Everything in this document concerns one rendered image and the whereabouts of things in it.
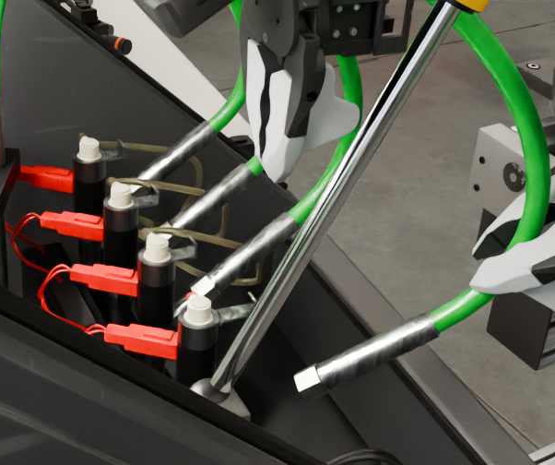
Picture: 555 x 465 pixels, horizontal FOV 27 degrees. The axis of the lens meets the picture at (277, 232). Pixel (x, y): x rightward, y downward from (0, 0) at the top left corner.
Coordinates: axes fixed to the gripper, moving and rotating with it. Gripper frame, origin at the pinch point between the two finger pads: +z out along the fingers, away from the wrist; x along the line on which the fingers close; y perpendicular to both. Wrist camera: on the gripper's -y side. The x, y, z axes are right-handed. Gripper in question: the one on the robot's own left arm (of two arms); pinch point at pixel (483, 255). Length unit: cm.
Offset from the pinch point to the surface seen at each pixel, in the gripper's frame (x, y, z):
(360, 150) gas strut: -22.9, -23.3, -14.4
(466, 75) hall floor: 268, 134, 126
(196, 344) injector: -1.0, -4.5, 20.7
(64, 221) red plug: 12.3, -11.8, 33.4
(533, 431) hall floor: 97, 121, 85
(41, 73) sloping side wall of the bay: 25.2, -19.0, 34.4
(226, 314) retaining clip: 1.7, -3.8, 19.4
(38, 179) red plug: 18.5, -13.8, 37.8
